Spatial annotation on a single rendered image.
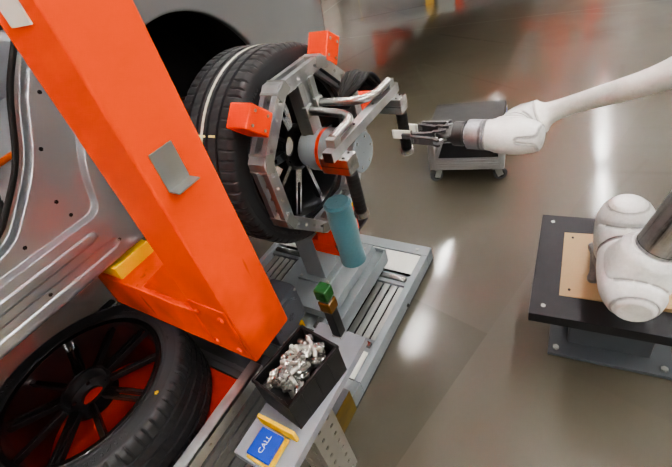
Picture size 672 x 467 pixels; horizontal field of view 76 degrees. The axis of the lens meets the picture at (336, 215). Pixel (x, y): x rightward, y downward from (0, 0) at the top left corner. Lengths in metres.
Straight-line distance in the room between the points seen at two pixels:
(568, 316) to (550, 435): 0.39
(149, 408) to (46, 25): 0.99
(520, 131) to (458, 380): 0.93
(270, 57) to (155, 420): 1.06
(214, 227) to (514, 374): 1.20
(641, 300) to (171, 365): 1.31
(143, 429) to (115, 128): 0.84
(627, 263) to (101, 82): 1.26
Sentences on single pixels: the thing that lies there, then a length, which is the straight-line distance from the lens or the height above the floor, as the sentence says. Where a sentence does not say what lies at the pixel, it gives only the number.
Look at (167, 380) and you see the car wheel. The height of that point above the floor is 0.50.
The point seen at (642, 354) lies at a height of 0.03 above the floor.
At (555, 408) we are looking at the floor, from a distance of 1.71.
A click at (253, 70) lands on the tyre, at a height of 1.16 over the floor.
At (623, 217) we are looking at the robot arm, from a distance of 1.48.
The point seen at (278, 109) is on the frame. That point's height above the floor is 1.06.
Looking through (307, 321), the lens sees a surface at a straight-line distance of 1.82.
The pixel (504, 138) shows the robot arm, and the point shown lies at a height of 0.85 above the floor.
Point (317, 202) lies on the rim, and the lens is 1.58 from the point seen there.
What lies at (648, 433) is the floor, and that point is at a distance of 1.73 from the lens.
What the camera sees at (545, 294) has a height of 0.30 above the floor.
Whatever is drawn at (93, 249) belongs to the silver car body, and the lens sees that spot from 1.49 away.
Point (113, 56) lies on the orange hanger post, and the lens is 0.88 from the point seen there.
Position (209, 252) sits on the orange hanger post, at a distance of 1.04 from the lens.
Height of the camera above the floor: 1.50
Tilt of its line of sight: 36 degrees down
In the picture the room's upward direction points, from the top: 17 degrees counter-clockwise
